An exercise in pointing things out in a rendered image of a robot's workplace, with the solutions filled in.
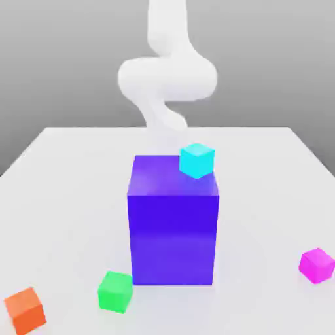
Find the small cyan cube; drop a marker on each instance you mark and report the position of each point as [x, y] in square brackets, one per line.
[196, 162]

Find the small green cube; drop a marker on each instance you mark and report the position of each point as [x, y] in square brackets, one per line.
[115, 293]

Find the small orange cube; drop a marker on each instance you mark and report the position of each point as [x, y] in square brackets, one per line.
[24, 311]

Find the large purple box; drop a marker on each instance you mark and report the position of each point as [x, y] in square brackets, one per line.
[172, 235]

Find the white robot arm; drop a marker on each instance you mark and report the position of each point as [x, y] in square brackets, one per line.
[167, 78]

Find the small magenta cube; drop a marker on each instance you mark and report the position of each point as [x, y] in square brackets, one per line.
[317, 265]

